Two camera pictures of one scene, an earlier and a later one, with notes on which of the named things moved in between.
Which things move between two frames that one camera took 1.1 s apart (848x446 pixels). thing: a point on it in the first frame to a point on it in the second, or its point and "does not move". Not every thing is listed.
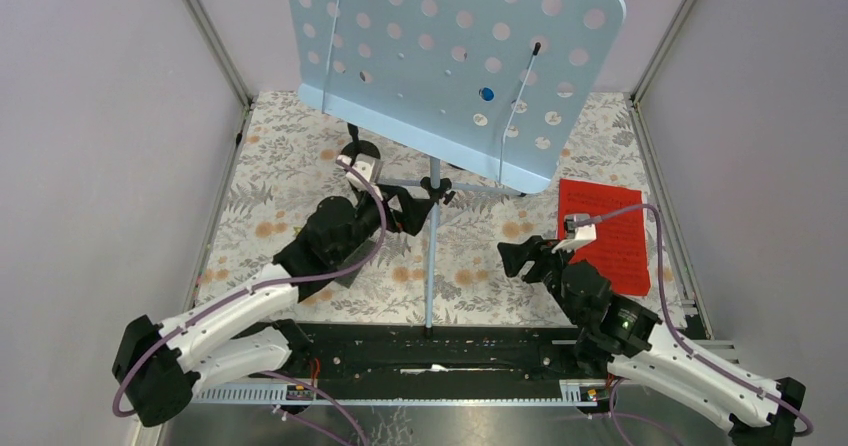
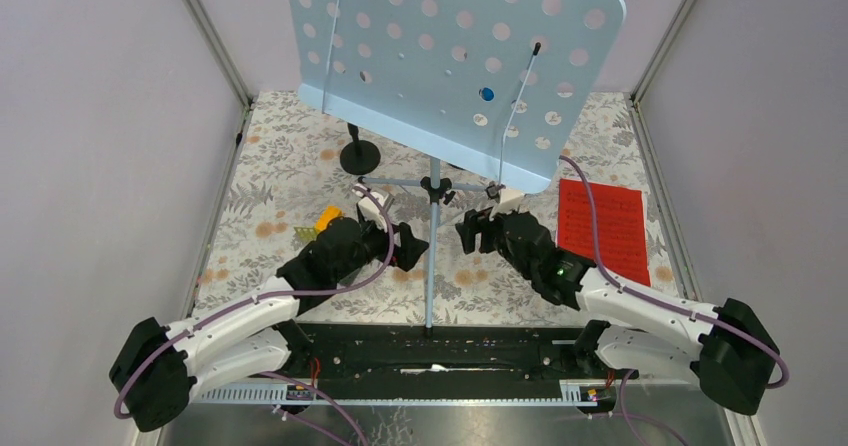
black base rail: x=442 y=354 does not move
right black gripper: x=513 y=256 to x=478 y=222
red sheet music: x=620 y=249 does not move
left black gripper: x=413 y=211 to x=407 y=252
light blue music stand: x=491 y=73 does not move
